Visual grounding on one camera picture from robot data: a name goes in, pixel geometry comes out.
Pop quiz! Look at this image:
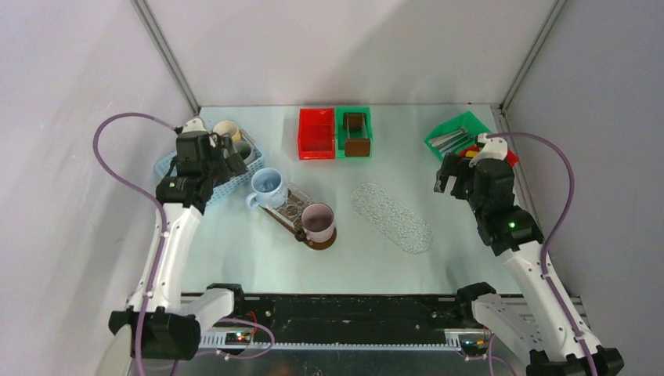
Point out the cream yellow mug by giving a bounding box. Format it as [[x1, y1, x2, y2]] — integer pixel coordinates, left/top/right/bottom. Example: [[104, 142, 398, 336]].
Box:
[[212, 120, 242, 143]]

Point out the light blue mug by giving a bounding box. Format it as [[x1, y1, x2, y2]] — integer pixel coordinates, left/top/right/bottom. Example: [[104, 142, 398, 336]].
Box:
[[246, 168, 288, 209]]

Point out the clear acrylic holder rack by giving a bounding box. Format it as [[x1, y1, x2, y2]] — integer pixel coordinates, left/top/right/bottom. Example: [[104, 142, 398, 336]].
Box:
[[262, 183, 315, 234]]

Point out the brown ended acrylic rack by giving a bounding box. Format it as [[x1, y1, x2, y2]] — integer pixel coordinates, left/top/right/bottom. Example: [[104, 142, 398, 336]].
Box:
[[343, 112, 371, 157]]

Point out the mauve pink mug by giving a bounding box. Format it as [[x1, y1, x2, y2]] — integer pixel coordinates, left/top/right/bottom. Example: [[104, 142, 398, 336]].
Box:
[[295, 203, 335, 243]]

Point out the grey mug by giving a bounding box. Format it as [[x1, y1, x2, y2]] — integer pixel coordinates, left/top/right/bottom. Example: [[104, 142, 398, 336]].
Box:
[[234, 140, 256, 166]]

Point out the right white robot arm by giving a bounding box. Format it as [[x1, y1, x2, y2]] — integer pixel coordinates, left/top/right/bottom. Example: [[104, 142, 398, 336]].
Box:
[[434, 153, 624, 375]]

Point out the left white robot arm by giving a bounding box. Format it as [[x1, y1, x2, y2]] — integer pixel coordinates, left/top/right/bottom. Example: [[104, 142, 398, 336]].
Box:
[[109, 131, 247, 361]]

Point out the red toothpaste bin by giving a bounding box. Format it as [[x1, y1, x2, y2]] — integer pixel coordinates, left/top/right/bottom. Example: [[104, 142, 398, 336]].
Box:
[[458, 145, 520, 168]]

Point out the brown wooden oval tray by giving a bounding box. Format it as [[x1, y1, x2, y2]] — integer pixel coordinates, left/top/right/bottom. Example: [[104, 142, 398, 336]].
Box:
[[262, 204, 337, 251]]

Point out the clear glass oval tray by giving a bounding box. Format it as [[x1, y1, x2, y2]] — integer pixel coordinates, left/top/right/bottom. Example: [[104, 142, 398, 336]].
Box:
[[350, 183, 433, 255]]

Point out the light blue plastic basket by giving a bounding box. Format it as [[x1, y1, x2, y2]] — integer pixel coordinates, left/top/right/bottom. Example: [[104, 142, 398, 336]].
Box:
[[154, 138, 265, 213]]

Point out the red plastic bin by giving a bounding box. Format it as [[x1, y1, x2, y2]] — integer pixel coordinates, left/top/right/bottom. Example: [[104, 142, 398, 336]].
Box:
[[297, 107, 336, 160]]

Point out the green plastic bin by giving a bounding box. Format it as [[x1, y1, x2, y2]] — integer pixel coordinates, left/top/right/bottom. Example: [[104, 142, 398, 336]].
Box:
[[334, 107, 373, 158]]

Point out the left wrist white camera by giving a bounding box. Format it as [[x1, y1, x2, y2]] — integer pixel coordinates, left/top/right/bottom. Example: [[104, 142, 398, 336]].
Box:
[[174, 117, 207, 135]]

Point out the wrist white camera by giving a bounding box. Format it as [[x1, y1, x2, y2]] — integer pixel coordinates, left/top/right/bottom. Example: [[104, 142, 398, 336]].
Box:
[[469, 132, 508, 168], [174, 117, 207, 135]]

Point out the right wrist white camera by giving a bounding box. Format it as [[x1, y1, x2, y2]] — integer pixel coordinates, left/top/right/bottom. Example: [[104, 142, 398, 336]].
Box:
[[469, 132, 508, 168]]

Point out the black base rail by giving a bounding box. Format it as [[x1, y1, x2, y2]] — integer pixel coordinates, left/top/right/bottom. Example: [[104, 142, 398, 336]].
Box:
[[199, 293, 489, 346]]

